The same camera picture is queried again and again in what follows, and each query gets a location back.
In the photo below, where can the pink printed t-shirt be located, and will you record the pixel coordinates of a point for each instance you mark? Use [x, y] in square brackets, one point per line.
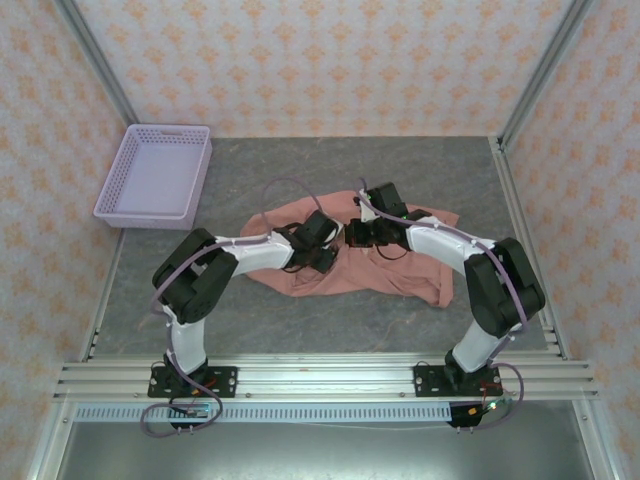
[350, 280]

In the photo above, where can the lilac plastic basket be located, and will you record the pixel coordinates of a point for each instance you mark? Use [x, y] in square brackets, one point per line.
[130, 175]

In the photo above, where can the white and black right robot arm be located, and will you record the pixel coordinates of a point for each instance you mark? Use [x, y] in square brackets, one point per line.
[505, 285]

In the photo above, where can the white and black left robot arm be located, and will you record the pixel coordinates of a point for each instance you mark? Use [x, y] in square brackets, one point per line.
[195, 280]

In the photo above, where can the grey metal sheet panel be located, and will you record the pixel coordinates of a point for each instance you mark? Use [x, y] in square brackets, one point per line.
[325, 455]

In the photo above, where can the small circuit board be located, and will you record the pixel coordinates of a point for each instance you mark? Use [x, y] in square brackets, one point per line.
[195, 411]
[487, 406]

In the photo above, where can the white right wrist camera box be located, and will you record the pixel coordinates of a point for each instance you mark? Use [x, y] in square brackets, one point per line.
[367, 212]

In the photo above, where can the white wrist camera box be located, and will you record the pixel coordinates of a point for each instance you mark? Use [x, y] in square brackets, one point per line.
[336, 236]
[367, 212]

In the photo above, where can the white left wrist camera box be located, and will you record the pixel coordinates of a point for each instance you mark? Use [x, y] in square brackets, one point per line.
[336, 236]

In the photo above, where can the aluminium mounting rail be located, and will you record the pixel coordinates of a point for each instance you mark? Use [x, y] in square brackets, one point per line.
[325, 382]

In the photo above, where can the aluminium table side rail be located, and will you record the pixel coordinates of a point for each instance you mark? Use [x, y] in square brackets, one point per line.
[109, 280]
[519, 210]

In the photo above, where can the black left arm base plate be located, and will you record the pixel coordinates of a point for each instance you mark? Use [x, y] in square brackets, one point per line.
[227, 375]

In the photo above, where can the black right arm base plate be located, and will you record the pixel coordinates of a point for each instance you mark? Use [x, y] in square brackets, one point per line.
[425, 380]

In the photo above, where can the aluminium frame post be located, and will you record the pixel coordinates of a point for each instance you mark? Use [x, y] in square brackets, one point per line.
[107, 75]
[541, 75]

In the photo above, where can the short aluminium frame strut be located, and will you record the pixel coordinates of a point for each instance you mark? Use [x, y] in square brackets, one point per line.
[595, 445]
[52, 440]

